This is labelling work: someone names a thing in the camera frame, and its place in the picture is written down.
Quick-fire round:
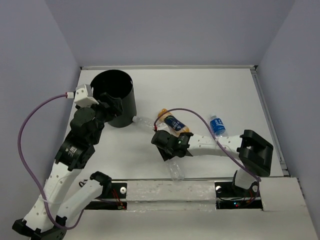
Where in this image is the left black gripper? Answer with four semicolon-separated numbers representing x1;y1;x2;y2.
76;92;124;145

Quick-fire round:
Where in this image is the clear bottle white cap front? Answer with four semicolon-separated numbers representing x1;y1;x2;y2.
166;159;185;181

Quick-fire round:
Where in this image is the clear crinkled bottle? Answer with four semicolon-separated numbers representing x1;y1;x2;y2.
132;116;155;134

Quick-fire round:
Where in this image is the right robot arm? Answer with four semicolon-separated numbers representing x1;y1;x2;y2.
151;129;274;197

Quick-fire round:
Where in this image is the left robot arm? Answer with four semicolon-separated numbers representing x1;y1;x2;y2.
12;90;123;240

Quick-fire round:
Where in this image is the black cylindrical bin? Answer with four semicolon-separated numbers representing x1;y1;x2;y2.
90;69;137;128

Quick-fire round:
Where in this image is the orange bottle blue label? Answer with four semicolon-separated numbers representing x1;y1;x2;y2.
157;108;190;137

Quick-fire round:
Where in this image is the clear tape strip front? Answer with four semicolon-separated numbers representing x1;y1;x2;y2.
125;180;217;212

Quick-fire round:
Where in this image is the blue label water bottle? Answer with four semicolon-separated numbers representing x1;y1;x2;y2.
209;114;228;137

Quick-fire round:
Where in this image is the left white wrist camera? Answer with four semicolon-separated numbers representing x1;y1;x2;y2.
74;84;99;108

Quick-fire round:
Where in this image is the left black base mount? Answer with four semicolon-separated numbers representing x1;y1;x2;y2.
85;181;128;211

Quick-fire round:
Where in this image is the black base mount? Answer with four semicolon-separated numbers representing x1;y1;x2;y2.
215;181;263;210
85;181;128;211

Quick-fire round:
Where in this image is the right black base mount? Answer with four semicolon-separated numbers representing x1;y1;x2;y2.
215;181;263;210

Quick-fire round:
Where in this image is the aluminium rail right edge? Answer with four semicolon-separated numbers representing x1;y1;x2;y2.
250;65;291;177

